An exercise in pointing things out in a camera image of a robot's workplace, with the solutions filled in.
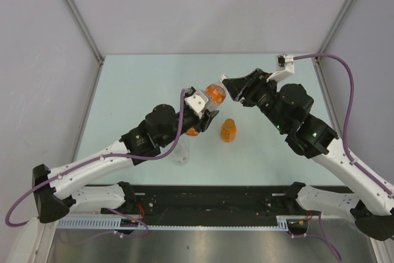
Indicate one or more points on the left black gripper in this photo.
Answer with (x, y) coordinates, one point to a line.
(201, 124)

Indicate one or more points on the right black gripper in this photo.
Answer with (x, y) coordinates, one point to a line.
(255, 81)

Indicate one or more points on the large orange tea bottle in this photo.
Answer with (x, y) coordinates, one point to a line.
(217, 94)

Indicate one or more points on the white bottle cap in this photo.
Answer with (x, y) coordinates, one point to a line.
(223, 77)

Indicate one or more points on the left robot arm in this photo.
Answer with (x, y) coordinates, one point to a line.
(62, 190)

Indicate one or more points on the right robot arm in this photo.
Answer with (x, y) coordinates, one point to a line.
(370, 204)

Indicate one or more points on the clear water bottle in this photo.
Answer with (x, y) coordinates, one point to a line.
(181, 153)

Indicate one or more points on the small orange juice bottle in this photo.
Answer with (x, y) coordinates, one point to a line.
(228, 130)

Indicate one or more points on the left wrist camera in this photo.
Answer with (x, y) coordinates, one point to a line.
(198, 102)

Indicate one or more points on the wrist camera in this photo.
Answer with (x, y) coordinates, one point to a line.
(284, 68)
(198, 102)

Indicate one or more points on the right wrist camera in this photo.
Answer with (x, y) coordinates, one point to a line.
(284, 68)

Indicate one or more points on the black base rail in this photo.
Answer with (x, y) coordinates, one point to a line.
(210, 206)

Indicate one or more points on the right aluminium frame post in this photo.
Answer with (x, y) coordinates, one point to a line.
(338, 21)

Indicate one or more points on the aluminium frame post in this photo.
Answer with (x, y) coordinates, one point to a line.
(83, 29)
(338, 21)

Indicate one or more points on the left aluminium frame post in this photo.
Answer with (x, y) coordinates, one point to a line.
(83, 29)

